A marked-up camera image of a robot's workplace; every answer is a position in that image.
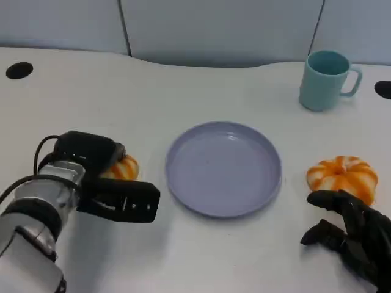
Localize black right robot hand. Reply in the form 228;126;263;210
301;189;391;293

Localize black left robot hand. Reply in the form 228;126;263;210
54;131;127;184

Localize orange white toy bread roll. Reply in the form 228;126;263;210
100;154;141;181
306;156;379;207

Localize lilac plate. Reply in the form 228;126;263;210
164;121;282;218

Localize pale green mug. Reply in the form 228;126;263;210
298;50;364;112

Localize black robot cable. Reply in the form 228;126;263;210
33;135;62;175
0;174;41;204

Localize black table cable hole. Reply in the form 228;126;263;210
374;80;391;100
5;62;34;81

